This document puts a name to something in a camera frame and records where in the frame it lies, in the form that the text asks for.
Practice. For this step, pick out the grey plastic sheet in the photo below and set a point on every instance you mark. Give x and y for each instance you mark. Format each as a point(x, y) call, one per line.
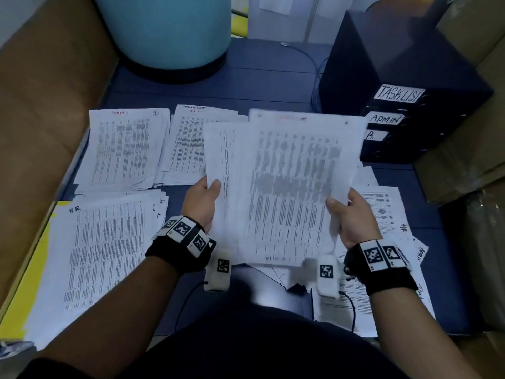
point(14, 349)

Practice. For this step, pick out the person's right hand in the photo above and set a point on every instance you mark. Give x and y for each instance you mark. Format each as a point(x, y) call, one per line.
point(357, 223)

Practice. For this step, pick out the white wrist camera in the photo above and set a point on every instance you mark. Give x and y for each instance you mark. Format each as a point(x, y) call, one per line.
point(219, 268)
point(327, 276)

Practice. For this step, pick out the neat stack of printed papers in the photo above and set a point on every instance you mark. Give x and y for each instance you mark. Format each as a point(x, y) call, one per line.
point(95, 264)
point(185, 146)
point(122, 150)

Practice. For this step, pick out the bundle of printed papers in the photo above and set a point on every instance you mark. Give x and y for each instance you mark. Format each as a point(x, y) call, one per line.
point(292, 193)

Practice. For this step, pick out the person's dark trousers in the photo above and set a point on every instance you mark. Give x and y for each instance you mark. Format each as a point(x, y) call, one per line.
point(260, 347)

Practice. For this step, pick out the person's left hand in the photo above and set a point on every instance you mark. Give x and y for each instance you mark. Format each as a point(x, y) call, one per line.
point(201, 203)

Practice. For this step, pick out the white partition panel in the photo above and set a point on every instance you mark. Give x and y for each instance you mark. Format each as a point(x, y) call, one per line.
point(308, 18)

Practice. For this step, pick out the brown cardboard box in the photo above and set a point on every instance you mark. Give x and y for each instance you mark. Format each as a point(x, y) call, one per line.
point(473, 106)

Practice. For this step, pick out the pile of printed papers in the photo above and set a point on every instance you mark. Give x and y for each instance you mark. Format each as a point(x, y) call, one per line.
point(391, 209)

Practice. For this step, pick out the black marker wristband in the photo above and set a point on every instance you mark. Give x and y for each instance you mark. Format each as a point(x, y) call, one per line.
point(383, 268)
point(180, 247)

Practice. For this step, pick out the yellow plastic item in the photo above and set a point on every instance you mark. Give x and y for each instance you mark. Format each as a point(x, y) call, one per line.
point(239, 26)

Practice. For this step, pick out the person's left forearm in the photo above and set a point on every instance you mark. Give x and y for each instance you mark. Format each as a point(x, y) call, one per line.
point(110, 323)

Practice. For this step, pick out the person's right forearm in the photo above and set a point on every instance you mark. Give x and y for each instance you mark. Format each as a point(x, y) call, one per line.
point(422, 339)

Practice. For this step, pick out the teal cylindrical barrel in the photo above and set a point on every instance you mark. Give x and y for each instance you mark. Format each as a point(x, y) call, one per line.
point(162, 27)

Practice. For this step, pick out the yellow folder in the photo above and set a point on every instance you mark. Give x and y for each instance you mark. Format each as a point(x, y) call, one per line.
point(24, 304)

